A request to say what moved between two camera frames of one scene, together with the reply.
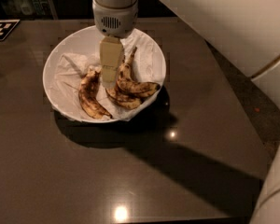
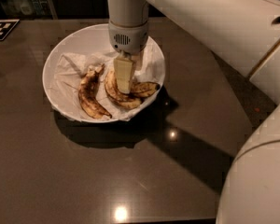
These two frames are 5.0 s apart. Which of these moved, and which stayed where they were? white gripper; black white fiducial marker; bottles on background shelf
Moved: white gripper
Stayed: bottles on background shelf; black white fiducial marker
